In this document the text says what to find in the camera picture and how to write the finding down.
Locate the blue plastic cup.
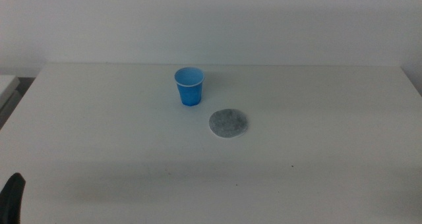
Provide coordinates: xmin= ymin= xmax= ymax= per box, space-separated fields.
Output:
xmin=173 ymin=67 xmax=206 ymax=107

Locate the round grey cup mat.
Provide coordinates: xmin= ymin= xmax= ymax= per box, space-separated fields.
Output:
xmin=208 ymin=108 xmax=249 ymax=139

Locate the white side table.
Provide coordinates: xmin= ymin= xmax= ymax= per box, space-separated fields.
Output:
xmin=0 ymin=74 xmax=21 ymax=110

